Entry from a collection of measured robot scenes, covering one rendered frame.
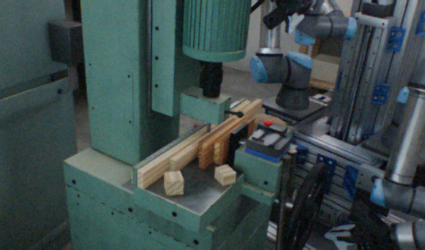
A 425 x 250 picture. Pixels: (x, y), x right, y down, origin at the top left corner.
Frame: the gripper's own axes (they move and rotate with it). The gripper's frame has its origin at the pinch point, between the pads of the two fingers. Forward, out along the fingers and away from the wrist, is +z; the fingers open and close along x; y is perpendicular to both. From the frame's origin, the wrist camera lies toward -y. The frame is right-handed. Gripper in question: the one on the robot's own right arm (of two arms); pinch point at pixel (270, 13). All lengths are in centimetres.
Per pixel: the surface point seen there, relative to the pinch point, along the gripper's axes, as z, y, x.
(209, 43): 20.7, -9.2, -0.6
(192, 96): 16.0, -27.2, 6.4
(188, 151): 24.3, -33.0, 18.7
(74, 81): -138, -258, -98
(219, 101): 14.6, -21.4, 12.1
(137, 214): 35, -55, 25
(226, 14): 18.2, -1.7, -3.6
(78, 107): -114, -243, -69
